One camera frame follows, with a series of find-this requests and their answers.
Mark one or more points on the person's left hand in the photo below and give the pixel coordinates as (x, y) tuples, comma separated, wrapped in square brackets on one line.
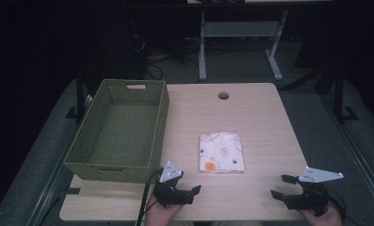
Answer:
[(158, 215)]

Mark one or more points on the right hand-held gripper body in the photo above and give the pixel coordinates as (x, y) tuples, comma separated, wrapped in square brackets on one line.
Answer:
[(310, 201)]

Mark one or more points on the metal floor rail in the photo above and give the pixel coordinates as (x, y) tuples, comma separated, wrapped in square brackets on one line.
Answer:
[(54, 175), (354, 147)]

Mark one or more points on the green woven basket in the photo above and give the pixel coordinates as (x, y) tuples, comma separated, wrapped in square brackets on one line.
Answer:
[(128, 132)]

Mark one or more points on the black metal stand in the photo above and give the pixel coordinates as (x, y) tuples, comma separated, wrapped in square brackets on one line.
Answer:
[(80, 94), (339, 94)]

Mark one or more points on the person's right hand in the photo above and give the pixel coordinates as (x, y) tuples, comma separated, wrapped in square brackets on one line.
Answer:
[(327, 219)]

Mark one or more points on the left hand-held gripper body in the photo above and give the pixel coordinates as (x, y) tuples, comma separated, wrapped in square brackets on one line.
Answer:
[(172, 196)]

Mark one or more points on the grey metal table frame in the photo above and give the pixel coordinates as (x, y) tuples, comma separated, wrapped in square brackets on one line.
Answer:
[(241, 29)]

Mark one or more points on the white patterned cloth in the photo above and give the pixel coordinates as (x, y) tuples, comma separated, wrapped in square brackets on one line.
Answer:
[(222, 152)]

